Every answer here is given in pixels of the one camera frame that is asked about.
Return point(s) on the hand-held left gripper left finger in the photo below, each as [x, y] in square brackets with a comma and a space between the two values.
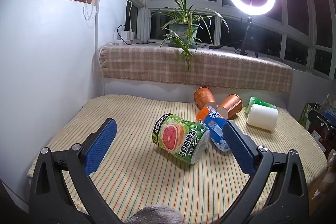
[101, 145]

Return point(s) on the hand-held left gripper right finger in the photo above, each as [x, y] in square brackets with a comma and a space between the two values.
[237, 146]

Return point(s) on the green grapefruit print cup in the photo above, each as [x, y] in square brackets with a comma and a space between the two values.
[181, 137]

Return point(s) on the blue and orange cup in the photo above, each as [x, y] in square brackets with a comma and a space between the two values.
[213, 123]

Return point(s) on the plain white cup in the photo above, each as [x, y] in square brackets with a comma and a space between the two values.
[262, 116]

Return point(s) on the copper brown paper cup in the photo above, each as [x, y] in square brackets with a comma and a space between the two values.
[203, 96]
[232, 106]

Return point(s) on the striped yellow table cloth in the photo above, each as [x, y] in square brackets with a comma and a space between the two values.
[131, 182]

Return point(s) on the green packet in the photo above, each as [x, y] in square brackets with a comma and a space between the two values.
[256, 101]

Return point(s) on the green cardboard box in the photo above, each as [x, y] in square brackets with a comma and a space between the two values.
[305, 115]

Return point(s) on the plaid windowsill cloth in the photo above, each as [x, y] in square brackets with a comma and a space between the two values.
[210, 69]

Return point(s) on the dark clutter pile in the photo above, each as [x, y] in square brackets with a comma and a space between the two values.
[321, 129]

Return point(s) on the white power strip with chargers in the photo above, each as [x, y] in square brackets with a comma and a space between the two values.
[125, 35]

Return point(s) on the potted spider plant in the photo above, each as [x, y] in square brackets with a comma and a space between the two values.
[183, 31]

